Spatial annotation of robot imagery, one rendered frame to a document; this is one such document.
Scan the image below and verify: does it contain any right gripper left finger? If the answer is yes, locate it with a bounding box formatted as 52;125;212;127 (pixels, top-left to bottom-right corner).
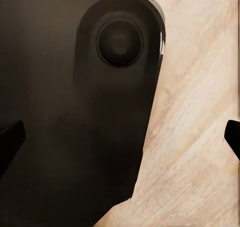
0;120;26;180

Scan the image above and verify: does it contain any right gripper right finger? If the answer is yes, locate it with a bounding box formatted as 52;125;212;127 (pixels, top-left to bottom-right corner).
224;119;240;160

